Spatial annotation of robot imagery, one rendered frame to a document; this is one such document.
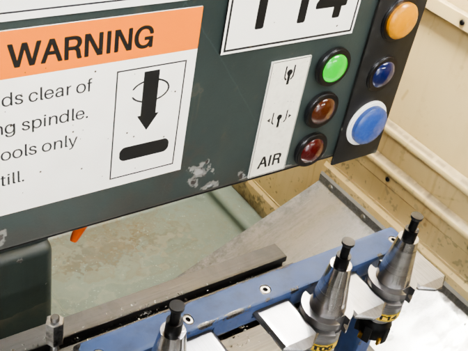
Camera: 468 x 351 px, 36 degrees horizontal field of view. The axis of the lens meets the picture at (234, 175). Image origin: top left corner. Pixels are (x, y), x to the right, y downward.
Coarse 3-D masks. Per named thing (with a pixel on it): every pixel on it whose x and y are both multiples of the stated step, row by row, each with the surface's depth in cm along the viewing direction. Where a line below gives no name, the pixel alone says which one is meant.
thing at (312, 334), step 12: (288, 300) 87; (264, 312) 85; (276, 312) 85; (288, 312) 85; (264, 324) 83; (276, 324) 84; (288, 324) 84; (300, 324) 84; (276, 336) 82; (288, 336) 82; (300, 336) 83; (312, 336) 83; (288, 348) 81; (300, 348) 81
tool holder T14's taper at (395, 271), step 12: (396, 240) 88; (396, 252) 88; (408, 252) 87; (384, 264) 90; (396, 264) 88; (408, 264) 88; (384, 276) 90; (396, 276) 89; (408, 276) 90; (396, 288) 90
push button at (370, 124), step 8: (368, 112) 50; (376, 112) 50; (384, 112) 51; (360, 120) 50; (368, 120) 50; (376, 120) 51; (384, 120) 51; (352, 128) 50; (360, 128) 50; (368, 128) 51; (376, 128) 51; (352, 136) 51; (360, 136) 51; (368, 136) 51; (376, 136) 52
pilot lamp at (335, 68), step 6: (342, 54) 45; (330, 60) 45; (336, 60) 45; (342, 60) 45; (330, 66) 45; (336, 66) 45; (342, 66) 45; (324, 72) 45; (330, 72) 45; (336, 72) 45; (342, 72) 46; (324, 78) 45; (330, 78) 46; (336, 78) 46
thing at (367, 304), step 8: (352, 272) 93; (352, 280) 91; (360, 280) 92; (352, 288) 90; (360, 288) 90; (368, 288) 91; (352, 296) 89; (360, 296) 89; (368, 296) 90; (376, 296) 90; (352, 304) 88; (360, 304) 88; (368, 304) 88; (376, 304) 89; (384, 304) 89; (360, 312) 87; (368, 312) 87; (376, 312) 88
